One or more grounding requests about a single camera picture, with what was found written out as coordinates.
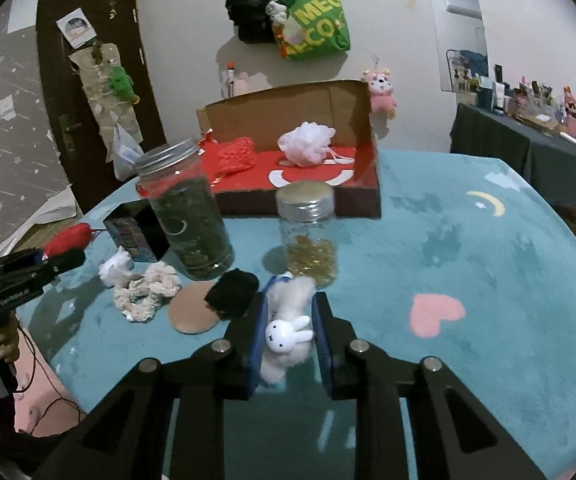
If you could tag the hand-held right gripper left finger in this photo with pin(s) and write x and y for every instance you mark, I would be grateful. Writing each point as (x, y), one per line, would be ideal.
(257, 350)

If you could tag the green tote bag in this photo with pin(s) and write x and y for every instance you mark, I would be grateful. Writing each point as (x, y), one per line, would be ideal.
(318, 25)

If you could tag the pink plush toy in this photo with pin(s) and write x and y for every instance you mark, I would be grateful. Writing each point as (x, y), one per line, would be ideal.
(380, 97)

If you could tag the black fuzzy scrunchie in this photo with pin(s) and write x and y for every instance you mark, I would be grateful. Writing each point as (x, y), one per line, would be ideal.
(233, 290)

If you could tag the dark blue printed box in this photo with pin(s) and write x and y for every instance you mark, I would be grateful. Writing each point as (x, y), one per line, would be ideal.
(132, 237)

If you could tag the grey cloth covered table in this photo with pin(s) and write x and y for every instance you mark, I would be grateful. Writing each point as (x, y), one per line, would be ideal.
(543, 160)

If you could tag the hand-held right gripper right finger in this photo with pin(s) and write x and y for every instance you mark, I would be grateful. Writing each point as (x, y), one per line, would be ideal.
(320, 345)

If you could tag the black bag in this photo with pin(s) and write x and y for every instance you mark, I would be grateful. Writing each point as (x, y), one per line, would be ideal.
(248, 15)

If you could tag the green plush toy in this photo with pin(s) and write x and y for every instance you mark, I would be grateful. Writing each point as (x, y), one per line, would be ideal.
(119, 82)

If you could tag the white paper sheet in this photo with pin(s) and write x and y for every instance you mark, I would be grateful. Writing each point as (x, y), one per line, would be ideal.
(52, 210)

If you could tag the cream knitted scrunchie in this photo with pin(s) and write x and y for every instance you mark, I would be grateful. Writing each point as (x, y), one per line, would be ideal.
(155, 280)

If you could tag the clear plastic bag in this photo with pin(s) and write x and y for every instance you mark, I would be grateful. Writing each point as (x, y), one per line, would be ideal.
(125, 152)

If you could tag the round cork coaster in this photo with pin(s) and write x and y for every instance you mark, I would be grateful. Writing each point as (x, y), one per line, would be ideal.
(190, 312)

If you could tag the white bottle red cap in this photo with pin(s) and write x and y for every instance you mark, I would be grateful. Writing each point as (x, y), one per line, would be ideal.
(227, 82)

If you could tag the red crochet pouch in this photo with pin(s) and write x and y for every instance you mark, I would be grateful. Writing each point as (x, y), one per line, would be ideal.
(230, 157)

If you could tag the small white plush charm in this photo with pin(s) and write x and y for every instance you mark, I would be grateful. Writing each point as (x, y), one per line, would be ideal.
(276, 12)

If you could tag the glass jar green contents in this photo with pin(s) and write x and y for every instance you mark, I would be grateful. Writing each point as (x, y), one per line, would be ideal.
(192, 230)

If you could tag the pink cushion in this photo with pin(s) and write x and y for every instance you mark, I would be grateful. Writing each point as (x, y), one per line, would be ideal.
(32, 410)

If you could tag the cluster of small desk items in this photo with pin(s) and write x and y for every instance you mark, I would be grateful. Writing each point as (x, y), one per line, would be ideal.
(533, 100)

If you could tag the small white plush toy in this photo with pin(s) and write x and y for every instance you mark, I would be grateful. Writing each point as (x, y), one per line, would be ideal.
(116, 266)

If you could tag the white air conditioner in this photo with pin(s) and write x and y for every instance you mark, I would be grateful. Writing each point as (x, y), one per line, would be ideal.
(463, 6)

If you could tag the red lined cardboard box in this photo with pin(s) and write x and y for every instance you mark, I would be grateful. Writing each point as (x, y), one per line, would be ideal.
(293, 105)

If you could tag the photo card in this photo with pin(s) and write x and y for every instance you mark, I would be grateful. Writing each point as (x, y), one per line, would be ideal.
(75, 29)

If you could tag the white fluffy rabbit scrunchie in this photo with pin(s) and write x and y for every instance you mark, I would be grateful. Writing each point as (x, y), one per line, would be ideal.
(288, 332)

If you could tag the glass jar yellow capsules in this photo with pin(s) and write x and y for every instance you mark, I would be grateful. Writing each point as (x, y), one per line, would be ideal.
(308, 255)

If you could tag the dark brown door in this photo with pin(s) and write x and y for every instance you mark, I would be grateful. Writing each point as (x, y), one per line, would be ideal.
(52, 110)

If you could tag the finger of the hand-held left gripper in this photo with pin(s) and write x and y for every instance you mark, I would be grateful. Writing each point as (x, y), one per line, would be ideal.
(42, 262)

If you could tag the paper hanging organizer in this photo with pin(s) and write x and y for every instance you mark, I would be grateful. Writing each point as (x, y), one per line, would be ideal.
(92, 85)

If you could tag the white bath pouf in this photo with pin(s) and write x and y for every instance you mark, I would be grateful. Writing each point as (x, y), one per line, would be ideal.
(305, 142)

